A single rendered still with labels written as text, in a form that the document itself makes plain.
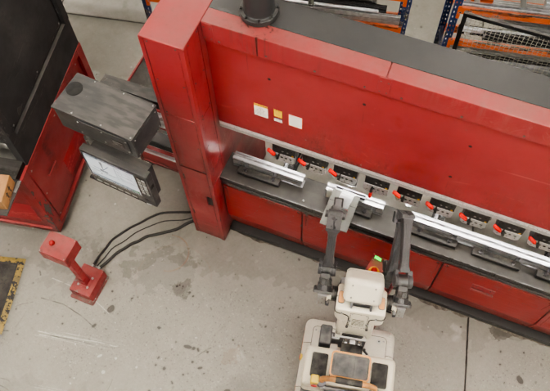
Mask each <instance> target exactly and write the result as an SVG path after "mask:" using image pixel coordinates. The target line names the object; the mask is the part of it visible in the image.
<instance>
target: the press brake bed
mask: <svg viewBox="0 0 550 391"><path fill-rule="evenodd" d="M222 184H223V191H224V195H225V200H226V205H227V209H228V213H229V215H230V216H231V217H232V219H233V221H232V225H231V226H230V228H231V229H232V230H234V231H238V232H240V233H243V234H246V235H248V236H252V237H254V238H256V239H259V240H262V241H265V242H268V243H269V244H272V245H275V246H278V247H281V248H283V249H287V250H289V251H291V252H294V253H297V254H300V255H303V256H305V257H307V258H311V259H314V260H316V261H319V259H320V258H324V257H325V254H326V248H327V231H326V226H325V225H322V224H320V220H321V218H322V215H319V214H316V213H313V212H310V211H308V210H305V209H301V208H299V207H296V206H294V205H291V204H288V203H285V202H282V201H280V200H275V199H274V198H271V197H268V196H265V195H261V194H260V193H257V192H254V191H250V190H247V189H245V188H243V187H239V186H236V185H234V184H231V183H229V182H225V181H222ZM392 245H393V241H392V240H389V239H386V238H384V237H381V236H378V235H375V234H372V233H370V232H367V231H364V230H361V229H358V228H356V227H352V226H349V228H348V231H347V232H346V233H345V232H342V231H340V233H338V235H337V237H336V247H335V253H334V259H335V261H337V267H336V268H338V269H340V270H343V271H346V272H347V270H348V269H349V268H357V269H362V270H366V268H367V266H368V264H369V263H370V261H371V259H372V256H373V254H377V255H379V256H380V257H382V258H384V259H386V260H389V259H390V252H391V248H392ZM409 267H410V271H413V274H412V276H413V286H412V289H408V294H409V295H411V296H413V297H416V298H419V299H423V300H425V301H427V302H430V303H434V304H436V305H439V306H441V307H443V308H447V309H449V310H452V311H455V312H458V313H461V314H463V315H465V316H468V317H471V318H474V319H476V320H478V321H482V322H484V323H487V324H490V325H492V326H496V327H498V328H501V329H503V330H507V331H510V332H512V333H514V334H516V335H520V336H523V337H525V338H527V339H531V340H533V341H536V342H539V343H541V344H545V345H547V346H549V347H550V296H548V295H545V294H541V293H539V292H537V291H534V290H530V289H527V288H525V287H523V286H520V285H516V284H514V283H511V282H509V281H505V280H502V279H500V278H497V277H495V276H491V275H488V274H486V273H483V272H479V271H477V270H474V269H472V268H469V267H465V266H463V265H461V264H458V263H454V262H451V261H448V260H447V259H444V258H440V257H437V256H434V255H433V254H428V253H426V252H423V251H420V250H419V249H414V248H412V247H410V258H409ZM472 284H475V285H479V286H482V287H484V288H486V289H489V290H493V291H495V293H494V295H493V298H491V297H489V296H486V295H483V294H480V293H477V292H475V291H472V290H470V288H471V286H472Z"/></svg>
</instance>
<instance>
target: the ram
mask: <svg viewBox="0 0 550 391"><path fill-rule="evenodd" d="M205 41H206V40H205ZM206 46H207V52H208V57H209V62H210V71H211V76H212V81H213V86H214V95H215V100H216V105H217V110H218V115H219V121H222V122H224V123H227V124H231V125H234V126H237V127H239V128H244V129H246V130H249V131H251V132H254V133H258V134H261V135H264V136H266V137H271V138H273V139H276V140H278V141H281V142H285V143H288V144H291V145H293V146H298V147H300V148H303V149H306V150H308V151H312V152H315V153H318V154H320V155H325V156H327V157H330V158H333V159H335V160H339V161H342V162H345V163H347V164H351V165H353V166H356V167H359V168H361V169H366V170H368V171H371V172H374V173H378V174H380V175H383V176H386V177H388V178H393V179H395V180H398V181H401V182H405V183H407V184H410V185H413V186H415V187H420V188H422V189H425V190H428V191H432V192H434V193H437V194H440V195H442V196H447V197H449V198H452V199H455V200H459V201H461V202H464V203H467V204H471V205H474V206H476V207H479V208H482V209H486V210H488V211H491V212H494V213H498V214H501V215H503V216H506V217H509V218H513V219H515V220H518V221H521V222H525V223H528V224H530V225H533V226H535V227H539V228H542V229H544V230H547V231H550V146H545V145H542V144H539V143H536V142H532V141H529V140H525V139H523V138H520V137H516V136H512V135H510V134H507V133H502V132H499V131H497V130H494V129H492V128H486V127H484V126H481V125H478V124H474V123H471V122H468V121H465V120H462V119H458V118H454V117H452V116H449V115H445V114H441V113H439V112H436V111H433V110H428V109H426V108H423V107H420V106H415V105H413V104H410V103H407V102H404V101H400V100H397V99H394V98H391V97H387V96H383V95H381V94H378V93H375V92H370V91H368V90H365V89H362V88H357V87H355V86H352V85H348V84H346V83H342V82H339V81H335V80H333V79H329V78H325V77H322V76H320V75H317V74H312V73H309V72H307V71H304V70H299V69H296V68H294V67H291V66H288V65H283V64H281V63H277V62H275V61H271V60H268V59H264V58H262V57H259V56H254V55H251V54H249V53H246V52H241V51H238V50H236V49H233V48H230V47H225V46H223V45H220V44H217V43H212V42H210V41H206ZM254 103H256V104H259V105H262V106H267V107H268V119H267V118H264V117H262V116H259V115H255V109H254ZM274 110H279V111H281V112H282V123H280V122H277V121H274V117H275V118H278V117H276V116H274ZM288 114H289V115H294V116H297V117H300V118H302V119H303V124H302V129H299V128H295V127H292V126H290V125H288ZM278 119H281V118H278ZM220 126H222V127H225V128H229V129H231V130H234V131H236V132H239V133H243V134H245V135H248V136H251V137H255V138H258V139H260V140H263V141H266V142H270V143H272V144H275V145H278V146H282V147H285V148H287V149H290V150H293V151H297V152H299V153H302V154H305V155H309V156H312V157H314V158H317V159H320V160H323V161H326V162H328V163H331V164H335V165H338V166H341V167H343V168H346V169H350V170H353V171H355V172H358V173H362V174H365V175H368V176H370V177H373V178H377V179H380V180H382V181H385V182H389V183H392V184H395V185H397V186H400V187H404V188H407V189H409V190H411V191H415V192H418V193H421V194H423V195H426V196H430V197H433V198H436V199H438V200H442V201H445V202H448V203H450V204H455V205H457V206H460V207H463V208H465V209H469V210H472V211H475V212H477V213H482V214H484V215H487V216H490V217H492V218H496V219H498V220H501V221H504V222H508V223H510V224H513V225H516V226H518V227H523V228H525V229H528V230H531V231H535V232H537V233H540V234H543V235H545V236H550V234H547V233H545V232H542V231H538V230H535V229H533V228H530V227H527V226H524V225H521V224H519V223H516V222H512V221H509V220H506V219H504V218H500V217H497V216H494V215H492V214H489V213H485V212H482V211H479V210H477V209H473V208H470V207H467V206H465V205H462V204H458V203H455V202H452V201H450V200H446V199H443V198H440V197H438V196H435V195H431V194H428V193H425V192H423V191H419V190H416V189H413V188H411V187H407V186H405V185H402V184H399V183H397V182H392V181H390V180H387V179H384V178H380V177H378V176H375V175H372V174H370V173H365V172H363V171H360V170H357V169H353V168H351V167H348V166H345V165H343V164H338V163H336V162H333V161H330V160H326V159H324V158H321V157H318V156H316V155H311V154H309V153H306V152H303V151H299V150H297V149H295V148H292V147H289V146H285V145H283V144H280V143H277V142H273V141H270V140H268V139H265V138H262V137H258V136H255V135H253V134H250V133H246V132H243V131H241V130H238V129H235V128H231V127H228V126H226V125H223V124H220Z"/></svg>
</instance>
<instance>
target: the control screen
mask: <svg viewBox="0 0 550 391"><path fill-rule="evenodd" d="M82 153H83V152H82ZM83 156H84V158H85V159H86V160H87V162H88V165H89V167H90V169H91V170H92V172H93V173H94V174H96V175H98V176H100V177H102V178H105V179H107V180H109V181H111V182H114V183H116V184H118V185H120V186H122V187H125V188H127V189H129V190H131V191H134V192H136V193H138V194H140V195H141V193H140V191H139V189H138V185H137V183H136V182H135V179H134V177H133V175H132V174H131V173H128V172H125V171H124V170H122V169H118V168H116V167H115V166H113V165H110V164H108V163H106V162H103V161H101V160H99V159H96V158H94V157H92V156H90V155H87V154H85V153H83ZM100 172H101V173H104V174H105V175H103V174H101V173H100Z"/></svg>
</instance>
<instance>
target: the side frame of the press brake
mask: <svg viewBox="0 0 550 391"><path fill-rule="evenodd" d="M212 1H213V0H160V1H159V2H158V4H157V5H156V8H155V9H154V11H153V12H152V13H151V15H150V16H149V18H148V19H147V22H146V23H145V24H144V26H143V27H142V29H141V30H140V32H139V33H138V35H137V36H138V40H139V42H140V45H141V49H142V53H143V55H144V59H145V62H146V64H147V69H148V72H149V75H150V78H151V82H152V86H153V88H154V91H155V95H156V99H157V102H158V105H159V107H160V113H161V115H162V118H163V121H164V124H165V129H166V132H167V134H168V138H169V142H170V145H171V148H172V151H173V153H174V158H175V161H176V165H177V167H178V172H179V175H180V178H181V180H182V184H183V188H184V191H185V194H186V197H187V202H188V204H189V207H190V210H191V213H192V218H193V221H194V223H195V227H196V230H197V231H202V232H204V233H207V234H210V235H212V236H216V237H218V238H220V239H222V240H225V239H226V237H227V235H228V233H229V231H230V229H231V228H230V226H231V225H232V221H233V219H232V217H231V216H230V215H229V213H228V209H227V205H226V200H225V195H224V191H223V184H222V180H220V175H221V173H222V171H223V169H224V167H225V165H226V163H227V162H228V159H229V157H230V155H231V153H232V152H234V153H235V152H236V151H240V152H242V153H244V154H247V155H251V156H254V157H256V158H259V159H262V160H263V159H264V157H265V156H266V147H265V141H263V140H260V139H258V138H255V137H251V136H248V135H245V134H243V133H239V132H236V131H234V130H231V129H229V128H225V127H222V126H220V124H219V115H218V110H217V105H216V100H215V95H214V86H213V81H212V76H211V71H210V62H209V57H208V52H207V46H206V41H205V40H204V39H203V33H202V28H201V19H202V18H203V16H204V14H205V13H206V11H207V10H208V8H209V6H210V4H211V3H212Z"/></svg>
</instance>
